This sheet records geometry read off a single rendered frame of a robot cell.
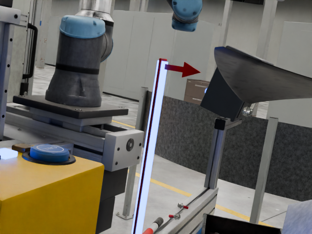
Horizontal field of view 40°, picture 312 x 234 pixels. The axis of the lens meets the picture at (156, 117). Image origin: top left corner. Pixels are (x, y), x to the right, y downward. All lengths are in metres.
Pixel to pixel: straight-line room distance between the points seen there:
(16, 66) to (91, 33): 1.53
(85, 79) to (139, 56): 9.87
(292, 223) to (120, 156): 0.54
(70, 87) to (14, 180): 0.75
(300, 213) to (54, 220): 0.37
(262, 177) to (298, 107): 4.68
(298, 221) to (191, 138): 2.05
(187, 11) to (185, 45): 9.52
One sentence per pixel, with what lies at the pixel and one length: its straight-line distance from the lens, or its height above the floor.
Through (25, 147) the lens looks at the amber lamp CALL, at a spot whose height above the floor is 1.08.
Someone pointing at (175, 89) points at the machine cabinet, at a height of 0.48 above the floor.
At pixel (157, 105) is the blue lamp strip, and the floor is 1.12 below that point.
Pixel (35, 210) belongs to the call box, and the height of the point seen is 1.05.
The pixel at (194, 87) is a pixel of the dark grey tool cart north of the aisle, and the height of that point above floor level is 0.76.
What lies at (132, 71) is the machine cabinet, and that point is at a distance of 11.12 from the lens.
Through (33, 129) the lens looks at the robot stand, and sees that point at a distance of 1.20.
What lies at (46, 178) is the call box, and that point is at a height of 1.07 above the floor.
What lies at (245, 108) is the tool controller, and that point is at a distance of 1.26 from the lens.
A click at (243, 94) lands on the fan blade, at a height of 1.15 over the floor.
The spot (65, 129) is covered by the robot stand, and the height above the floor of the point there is 0.98.
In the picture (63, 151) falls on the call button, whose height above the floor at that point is 1.08.
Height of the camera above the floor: 1.19
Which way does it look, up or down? 8 degrees down
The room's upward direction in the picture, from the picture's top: 9 degrees clockwise
